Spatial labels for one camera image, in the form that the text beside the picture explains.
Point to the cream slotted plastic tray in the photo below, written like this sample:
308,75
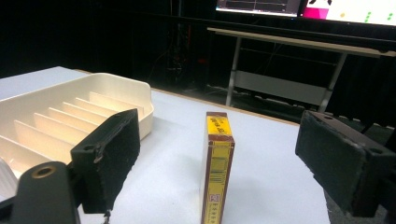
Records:
62,121

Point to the yellow and brown box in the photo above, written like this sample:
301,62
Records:
218,169

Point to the dark screen monitor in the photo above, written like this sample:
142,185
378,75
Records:
258,6

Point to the grey metal frame desk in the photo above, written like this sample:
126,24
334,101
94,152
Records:
280,65

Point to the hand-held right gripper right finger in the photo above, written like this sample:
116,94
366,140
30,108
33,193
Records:
336,158

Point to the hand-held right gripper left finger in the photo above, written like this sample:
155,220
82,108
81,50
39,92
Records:
107,158

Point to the white screen monitor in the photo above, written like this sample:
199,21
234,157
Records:
351,11

